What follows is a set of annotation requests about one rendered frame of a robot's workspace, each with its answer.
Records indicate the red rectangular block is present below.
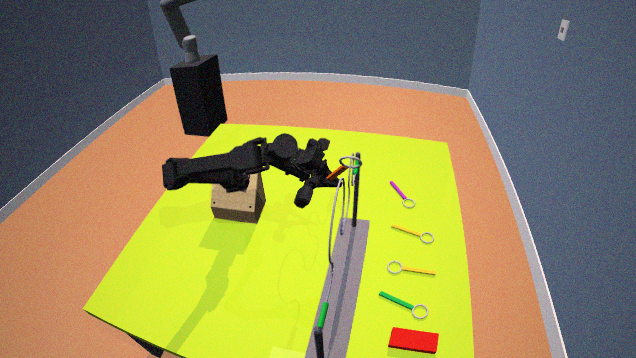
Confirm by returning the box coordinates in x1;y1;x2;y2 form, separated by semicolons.
388;327;439;354

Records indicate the magenta-handled loop tool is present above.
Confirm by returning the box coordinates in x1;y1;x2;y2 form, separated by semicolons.
390;181;415;208

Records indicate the green handle with grey loop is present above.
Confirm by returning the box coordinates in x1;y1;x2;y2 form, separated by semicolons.
379;291;429;319

